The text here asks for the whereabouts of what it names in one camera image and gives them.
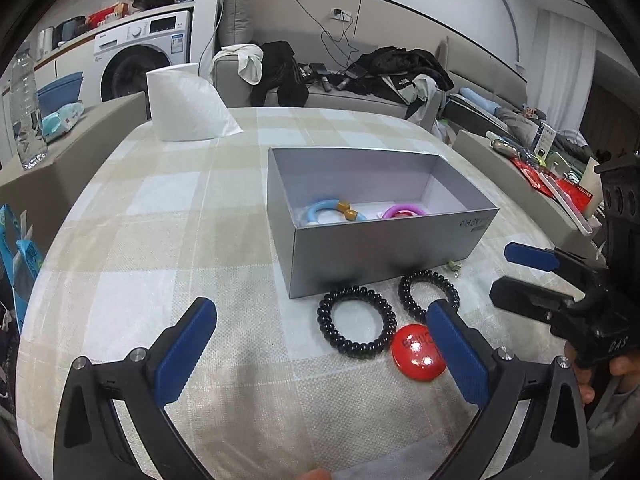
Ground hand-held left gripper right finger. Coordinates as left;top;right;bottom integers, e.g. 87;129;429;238
426;299;592;480

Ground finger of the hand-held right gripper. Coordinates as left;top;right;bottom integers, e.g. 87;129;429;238
489;276;578;322
503;242;603;283

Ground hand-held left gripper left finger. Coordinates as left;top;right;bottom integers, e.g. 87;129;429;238
52;297;218;480

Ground red round badge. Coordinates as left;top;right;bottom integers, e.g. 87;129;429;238
390;325;449;384

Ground black spiral hair tie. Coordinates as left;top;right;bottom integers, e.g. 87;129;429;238
398;270;460;322
316;285;398;359

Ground grey cardboard box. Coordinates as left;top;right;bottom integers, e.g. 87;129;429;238
266;146;501;300

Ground purple bracelet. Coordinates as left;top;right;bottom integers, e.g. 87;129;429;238
377;203;427;221

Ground blue bracelet with gold ends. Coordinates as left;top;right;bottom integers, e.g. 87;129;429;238
306;199;369;225

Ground person's right forearm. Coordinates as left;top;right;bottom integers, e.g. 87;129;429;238
586;375;640;472

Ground person's right hand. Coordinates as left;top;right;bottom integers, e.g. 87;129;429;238
569;352;640;407

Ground long white box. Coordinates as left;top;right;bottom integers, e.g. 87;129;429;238
542;172;594;235

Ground grey side table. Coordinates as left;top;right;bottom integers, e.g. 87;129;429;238
452;130;601;251
0;91;151;241

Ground light blue pillow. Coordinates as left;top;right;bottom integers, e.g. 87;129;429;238
457;87;501;114

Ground dark bags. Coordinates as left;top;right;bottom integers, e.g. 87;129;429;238
0;275;24;411

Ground blue plastic bag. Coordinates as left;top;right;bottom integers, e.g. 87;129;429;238
0;204;41;331

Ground grey chaise sofa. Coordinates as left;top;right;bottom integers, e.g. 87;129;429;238
440;35;601;161

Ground white curtain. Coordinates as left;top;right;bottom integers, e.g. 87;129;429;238
527;7;598;126

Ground white and grey garment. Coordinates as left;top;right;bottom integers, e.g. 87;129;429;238
400;75;442;121

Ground dark clothes pile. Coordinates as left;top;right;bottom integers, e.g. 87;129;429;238
350;46;455;104

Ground white paper towel roll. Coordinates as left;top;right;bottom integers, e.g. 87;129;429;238
146;62;244;142

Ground wet wipes pack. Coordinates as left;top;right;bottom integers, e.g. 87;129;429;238
42;101;86;142

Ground clear plastic water bottle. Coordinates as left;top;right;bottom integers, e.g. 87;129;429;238
10;42;49;171

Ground blue plastic basin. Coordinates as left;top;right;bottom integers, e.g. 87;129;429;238
36;71;85;116

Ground black jacket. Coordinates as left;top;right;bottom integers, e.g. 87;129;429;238
250;41;310;107

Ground white washing machine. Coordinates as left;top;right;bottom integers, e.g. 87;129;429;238
94;7;196;106

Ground grey cushion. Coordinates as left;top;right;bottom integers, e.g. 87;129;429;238
219;0;253;54

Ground black pot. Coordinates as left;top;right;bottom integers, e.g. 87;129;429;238
54;16;90;42

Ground red packets on counter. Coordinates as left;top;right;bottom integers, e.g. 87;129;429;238
87;2;131;29

